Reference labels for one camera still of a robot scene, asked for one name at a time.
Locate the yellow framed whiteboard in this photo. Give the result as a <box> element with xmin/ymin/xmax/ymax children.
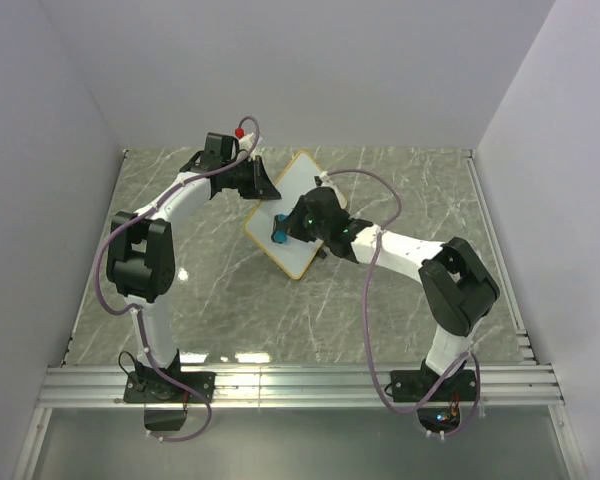
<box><xmin>244</xmin><ymin>150</ymin><xmax>338</xmax><ymax>280</ymax></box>

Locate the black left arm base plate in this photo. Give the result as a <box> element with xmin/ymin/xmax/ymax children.
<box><xmin>123</xmin><ymin>369</ymin><xmax>216</xmax><ymax>404</ymax></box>

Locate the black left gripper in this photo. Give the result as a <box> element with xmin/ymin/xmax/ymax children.
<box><xmin>224</xmin><ymin>157</ymin><xmax>281</xmax><ymax>201</ymax></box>

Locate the blue whiteboard eraser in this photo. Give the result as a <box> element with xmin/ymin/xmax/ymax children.
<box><xmin>271</xmin><ymin>223</ymin><xmax>288</xmax><ymax>244</ymax></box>

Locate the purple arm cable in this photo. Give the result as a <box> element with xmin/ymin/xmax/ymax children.
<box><xmin>93</xmin><ymin>115</ymin><xmax>265</xmax><ymax>442</ymax></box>
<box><xmin>317</xmin><ymin>168</ymin><xmax>481</xmax><ymax>441</ymax></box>

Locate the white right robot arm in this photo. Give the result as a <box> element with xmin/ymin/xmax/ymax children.
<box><xmin>271</xmin><ymin>195</ymin><xmax>500</xmax><ymax>400</ymax></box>

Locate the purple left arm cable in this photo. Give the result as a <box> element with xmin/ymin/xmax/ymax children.
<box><xmin>93</xmin><ymin>115</ymin><xmax>265</xmax><ymax>442</ymax></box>

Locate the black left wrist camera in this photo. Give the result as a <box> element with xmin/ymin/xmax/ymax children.
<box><xmin>201</xmin><ymin>132</ymin><xmax>239</xmax><ymax>170</ymax></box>

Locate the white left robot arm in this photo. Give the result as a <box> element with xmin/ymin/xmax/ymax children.
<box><xmin>94</xmin><ymin>137</ymin><xmax>281</xmax><ymax>402</ymax></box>

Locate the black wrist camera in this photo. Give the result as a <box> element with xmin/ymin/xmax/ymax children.
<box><xmin>201</xmin><ymin>132</ymin><xmax>239</xmax><ymax>170</ymax></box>
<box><xmin>305</xmin><ymin>186</ymin><xmax>347</xmax><ymax>215</ymax></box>

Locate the aluminium mounting rail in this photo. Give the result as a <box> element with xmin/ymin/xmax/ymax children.
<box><xmin>37</xmin><ymin>364</ymin><xmax>564</xmax><ymax>409</ymax></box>

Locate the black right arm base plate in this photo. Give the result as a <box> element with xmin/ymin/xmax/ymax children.
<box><xmin>384</xmin><ymin>369</ymin><xmax>479</xmax><ymax>403</ymax></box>

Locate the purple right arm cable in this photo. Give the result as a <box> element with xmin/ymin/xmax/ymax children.
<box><xmin>317</xmin><ymin>168</ymin><xmax>481</xmax><ymax>441</ymax></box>

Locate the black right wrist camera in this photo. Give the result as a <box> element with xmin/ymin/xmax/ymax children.
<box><xmin>305</xmin><ymin>186</ymin><xmax>347</xmax><ymax>215</ymax></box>

